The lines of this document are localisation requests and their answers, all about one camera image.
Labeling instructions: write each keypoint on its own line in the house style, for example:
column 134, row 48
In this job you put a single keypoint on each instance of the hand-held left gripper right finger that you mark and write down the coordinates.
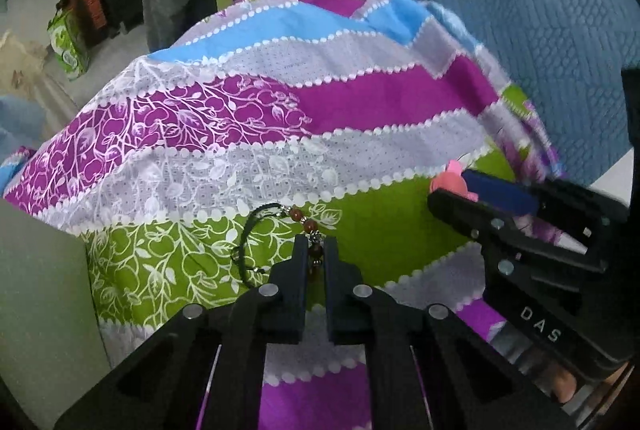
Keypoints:
column 340, row 295

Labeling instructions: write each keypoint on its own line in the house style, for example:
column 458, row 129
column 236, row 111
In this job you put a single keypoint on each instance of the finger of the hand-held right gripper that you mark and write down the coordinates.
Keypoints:
column 465, row 215
column 505, row 192

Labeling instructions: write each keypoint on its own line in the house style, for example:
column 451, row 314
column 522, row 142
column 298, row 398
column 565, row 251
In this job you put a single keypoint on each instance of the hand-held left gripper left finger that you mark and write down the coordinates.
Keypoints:
column 295, row 290

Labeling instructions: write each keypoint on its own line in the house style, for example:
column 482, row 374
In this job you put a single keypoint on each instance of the pink ornament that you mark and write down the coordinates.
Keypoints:
column 450, row 180

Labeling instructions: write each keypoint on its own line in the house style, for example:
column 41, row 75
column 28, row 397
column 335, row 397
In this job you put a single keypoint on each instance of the grey-green cardboard box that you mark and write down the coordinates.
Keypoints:
column 45, row 290

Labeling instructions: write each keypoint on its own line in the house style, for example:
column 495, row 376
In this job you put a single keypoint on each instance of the person's right hand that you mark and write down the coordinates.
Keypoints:
column 562, row 385

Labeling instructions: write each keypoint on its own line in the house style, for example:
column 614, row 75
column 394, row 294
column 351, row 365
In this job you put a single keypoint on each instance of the blue quilted blanket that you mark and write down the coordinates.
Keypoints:
column 540, row 34

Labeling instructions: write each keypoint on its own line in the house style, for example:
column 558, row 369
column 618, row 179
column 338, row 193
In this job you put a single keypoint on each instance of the colourful floral striped sheet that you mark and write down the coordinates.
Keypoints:
column 310, row 109

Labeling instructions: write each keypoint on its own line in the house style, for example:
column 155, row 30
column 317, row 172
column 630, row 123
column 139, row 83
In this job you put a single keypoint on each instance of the green shopping bag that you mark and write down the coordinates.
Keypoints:
column 67, row 44

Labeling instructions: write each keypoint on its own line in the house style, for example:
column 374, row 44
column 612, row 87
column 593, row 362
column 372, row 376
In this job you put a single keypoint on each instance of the red suitcase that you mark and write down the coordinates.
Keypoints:
column 87, row 9

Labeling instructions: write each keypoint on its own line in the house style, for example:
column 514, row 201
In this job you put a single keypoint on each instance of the beige floral cloth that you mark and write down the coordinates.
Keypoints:
column 25, row 59

